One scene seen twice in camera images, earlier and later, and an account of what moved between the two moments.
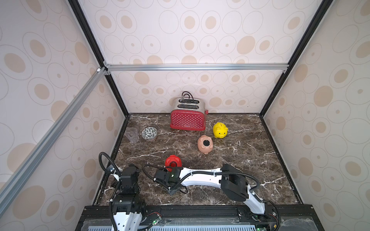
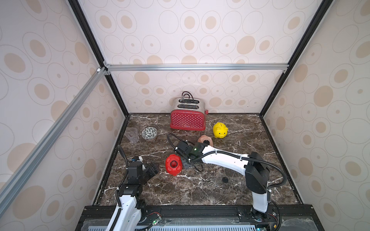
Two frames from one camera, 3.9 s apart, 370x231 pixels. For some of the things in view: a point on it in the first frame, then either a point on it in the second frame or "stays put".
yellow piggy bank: (220, 130) stays put
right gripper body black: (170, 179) → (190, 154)
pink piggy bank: (204, 149) stays put
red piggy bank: (173, 161) stays put
